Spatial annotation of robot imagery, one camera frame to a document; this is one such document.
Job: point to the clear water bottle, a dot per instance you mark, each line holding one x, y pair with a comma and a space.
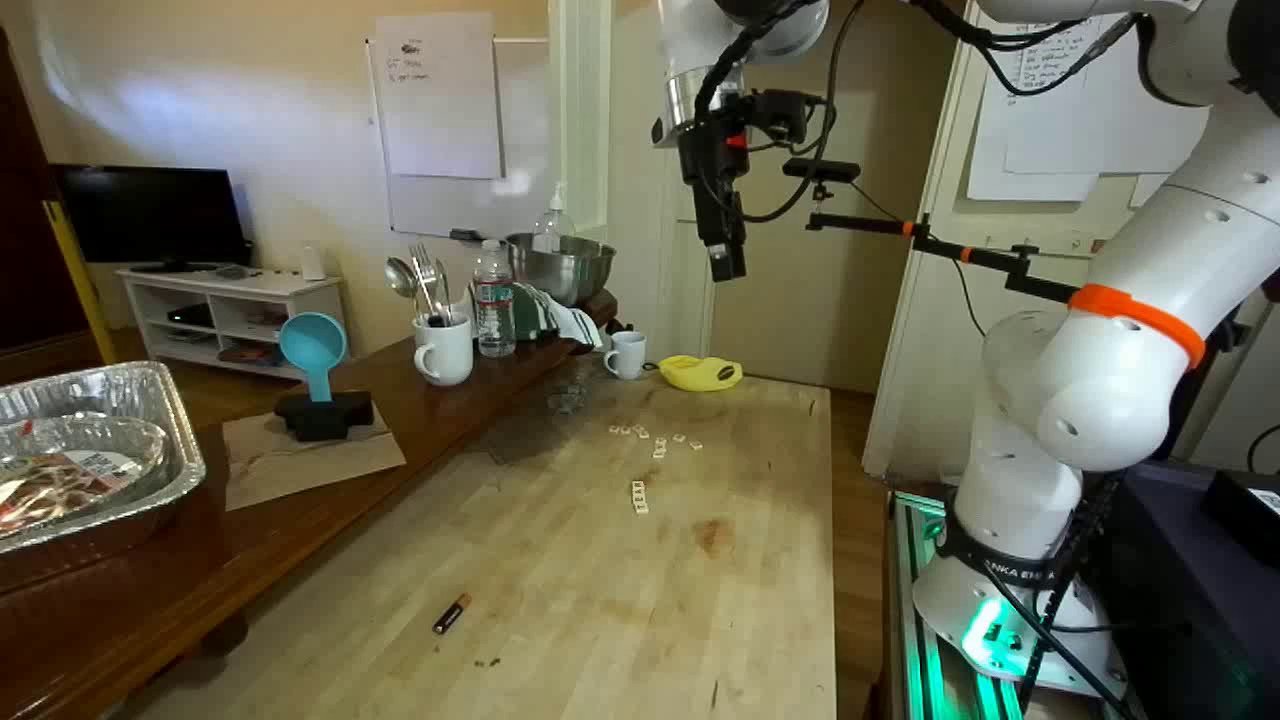
495, 301

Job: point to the aluminium foil tray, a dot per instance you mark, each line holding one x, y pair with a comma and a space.
88, 448

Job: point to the black television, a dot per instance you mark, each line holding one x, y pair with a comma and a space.
167, 216

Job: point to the metal mixing bowl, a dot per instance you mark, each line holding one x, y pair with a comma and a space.
573, 273

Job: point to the small white mug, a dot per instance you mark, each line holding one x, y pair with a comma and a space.
625, 353

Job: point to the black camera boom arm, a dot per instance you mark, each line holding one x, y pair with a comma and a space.
919, 232

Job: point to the white tv shelf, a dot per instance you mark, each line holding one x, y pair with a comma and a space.
224, 320

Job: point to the black marker pen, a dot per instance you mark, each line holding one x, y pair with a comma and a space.
448, 615

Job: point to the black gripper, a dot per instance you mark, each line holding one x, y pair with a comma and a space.
713, 155

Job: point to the black block base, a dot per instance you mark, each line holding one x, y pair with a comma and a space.
327, 421

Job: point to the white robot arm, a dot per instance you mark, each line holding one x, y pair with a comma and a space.
1091, 383

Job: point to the whiteboard on wall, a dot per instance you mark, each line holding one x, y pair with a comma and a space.
519, 192

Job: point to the white wall paper sheet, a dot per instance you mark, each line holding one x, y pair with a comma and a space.
437, 95

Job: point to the yellow bowl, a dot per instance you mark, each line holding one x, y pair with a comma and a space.
701, 373

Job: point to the white mug with utensils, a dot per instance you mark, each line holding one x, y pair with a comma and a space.
442, 349

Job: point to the brown paper sheet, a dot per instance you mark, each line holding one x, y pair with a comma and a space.
264, 463

